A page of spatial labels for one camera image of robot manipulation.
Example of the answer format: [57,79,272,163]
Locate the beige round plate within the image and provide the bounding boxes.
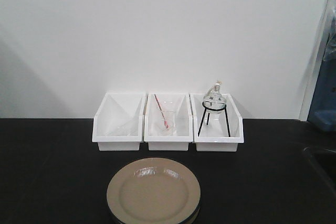
[106,157,201,223]
[109,204,201,224]

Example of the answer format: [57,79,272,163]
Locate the clear glass beaker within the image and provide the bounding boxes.
[156,102,176,136]

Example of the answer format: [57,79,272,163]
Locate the white plastic bin middle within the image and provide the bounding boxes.
[144,93,193,151]

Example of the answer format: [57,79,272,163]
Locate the white plastic bin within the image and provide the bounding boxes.
[190,94,244,152]
[92,92,146,151]
[144,93,193,151]

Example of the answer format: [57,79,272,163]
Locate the red glass stirring rod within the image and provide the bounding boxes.
[154,94,169,130]

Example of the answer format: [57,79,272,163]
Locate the glass round flask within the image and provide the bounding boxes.
[203,81,227,104]

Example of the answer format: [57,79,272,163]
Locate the white plastic bin left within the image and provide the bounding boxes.
[92,92,146,151]

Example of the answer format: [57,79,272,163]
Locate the white plastic bin right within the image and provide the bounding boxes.
[190,94,244,152]

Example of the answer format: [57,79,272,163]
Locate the grey pegboard drying rack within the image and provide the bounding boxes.
[308,8,335,132]

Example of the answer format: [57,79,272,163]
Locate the black lab sink basin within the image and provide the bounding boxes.
[302,147,335,197]

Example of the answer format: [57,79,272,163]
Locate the black wire tripod stand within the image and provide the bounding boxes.
[197,101,231,137]

